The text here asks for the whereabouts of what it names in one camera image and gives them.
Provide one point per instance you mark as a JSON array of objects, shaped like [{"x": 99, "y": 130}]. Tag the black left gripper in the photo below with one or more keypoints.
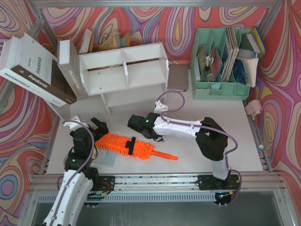
[{"x": 98, "y": 129}]

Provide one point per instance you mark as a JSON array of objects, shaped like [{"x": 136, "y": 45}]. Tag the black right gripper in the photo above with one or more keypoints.
[{"x": 132, "y": 121}]

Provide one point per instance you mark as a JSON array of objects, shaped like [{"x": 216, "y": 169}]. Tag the orange microfiber duster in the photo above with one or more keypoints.
[{"x": 130, "y": 147}]

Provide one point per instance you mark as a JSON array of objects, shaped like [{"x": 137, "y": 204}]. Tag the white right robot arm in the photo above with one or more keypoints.
[{"x": 209, "y": 136}]

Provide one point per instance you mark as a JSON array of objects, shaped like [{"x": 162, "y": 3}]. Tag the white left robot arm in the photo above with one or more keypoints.
[{"x": 79, "y": 177}]

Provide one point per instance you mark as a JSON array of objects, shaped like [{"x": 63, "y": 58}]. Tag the white wooden bookshelf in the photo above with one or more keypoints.
[{"x": 126, "y": 75}]

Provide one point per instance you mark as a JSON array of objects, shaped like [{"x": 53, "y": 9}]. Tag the light blue calculator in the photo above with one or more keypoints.
[{"x": 105, "y": 157}]

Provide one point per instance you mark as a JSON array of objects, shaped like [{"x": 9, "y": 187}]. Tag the grey hardcover book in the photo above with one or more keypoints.
[{"x": 68, "y": 63}]

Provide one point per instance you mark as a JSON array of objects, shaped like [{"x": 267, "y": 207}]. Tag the books behind shelf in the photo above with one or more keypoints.
[{"x": 113, "y": 41}]

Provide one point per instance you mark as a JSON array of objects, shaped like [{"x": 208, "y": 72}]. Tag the books in organizer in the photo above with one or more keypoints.
[{"x": 250, "y": 52}]

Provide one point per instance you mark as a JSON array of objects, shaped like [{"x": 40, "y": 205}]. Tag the green plastic desk organizer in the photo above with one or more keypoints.
[{"x": 218, "y": 89}]

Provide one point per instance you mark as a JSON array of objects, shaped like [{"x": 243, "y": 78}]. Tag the white Fredonia book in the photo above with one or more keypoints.
[{"x": 28, "y": 64}]

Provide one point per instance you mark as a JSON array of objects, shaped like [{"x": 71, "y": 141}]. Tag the pink plastic object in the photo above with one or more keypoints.
[{"x": 253, "y": 108}]

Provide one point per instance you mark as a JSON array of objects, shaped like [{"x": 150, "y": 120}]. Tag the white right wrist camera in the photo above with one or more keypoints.
[{"x": 160, "y": 108}]

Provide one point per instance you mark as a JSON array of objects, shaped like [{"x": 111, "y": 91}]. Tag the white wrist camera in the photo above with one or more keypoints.
[
  {"x": 74, "y": 123},
  {"x": 160, "y": 108}
]

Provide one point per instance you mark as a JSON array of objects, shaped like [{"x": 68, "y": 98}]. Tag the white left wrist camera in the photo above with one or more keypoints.
[{"x": 74, "y": 123}]

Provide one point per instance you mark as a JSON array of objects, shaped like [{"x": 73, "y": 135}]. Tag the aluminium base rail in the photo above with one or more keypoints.
[{"x": 168, "y": 183}]

